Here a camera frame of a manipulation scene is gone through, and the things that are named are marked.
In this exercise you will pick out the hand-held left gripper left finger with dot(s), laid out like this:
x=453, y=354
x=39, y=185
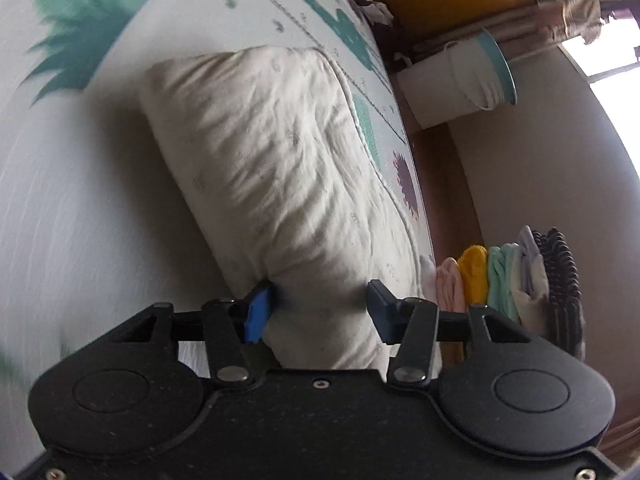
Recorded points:
x=256, y=312

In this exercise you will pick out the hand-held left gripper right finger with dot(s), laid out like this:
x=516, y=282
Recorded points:
x=380, y=316

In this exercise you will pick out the white printed garment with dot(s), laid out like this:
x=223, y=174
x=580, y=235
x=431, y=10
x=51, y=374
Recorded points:
x=260, y=160

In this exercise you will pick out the stack of folded clothes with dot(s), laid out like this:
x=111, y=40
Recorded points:
x=500, y=275

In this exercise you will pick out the patterned play mat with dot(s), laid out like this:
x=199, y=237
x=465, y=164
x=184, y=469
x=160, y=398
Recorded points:
x=75, y=185

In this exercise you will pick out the white bucket with teal rim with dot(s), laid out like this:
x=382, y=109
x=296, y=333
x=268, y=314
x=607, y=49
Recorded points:
x=450, y=90

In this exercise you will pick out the window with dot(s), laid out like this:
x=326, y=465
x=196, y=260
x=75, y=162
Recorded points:
x=610, y=60

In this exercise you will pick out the hanging pale cloth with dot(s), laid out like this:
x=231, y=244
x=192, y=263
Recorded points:
x=570, y=0

